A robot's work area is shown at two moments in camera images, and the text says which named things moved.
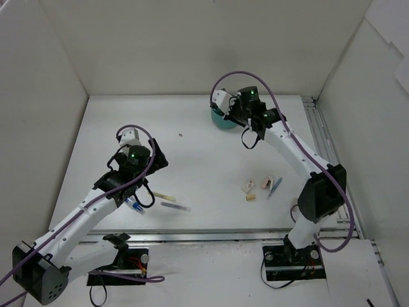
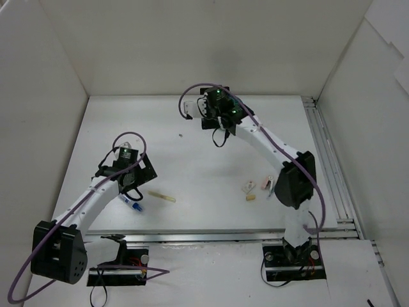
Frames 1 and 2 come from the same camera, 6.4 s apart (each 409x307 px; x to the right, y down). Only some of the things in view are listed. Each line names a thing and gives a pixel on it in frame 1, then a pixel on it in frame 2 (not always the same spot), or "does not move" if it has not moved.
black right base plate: [285, 263] does not move
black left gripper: [158, 155] -> [147, 169]
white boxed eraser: [247, 188] does not move
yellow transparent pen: [162, 196] does not move
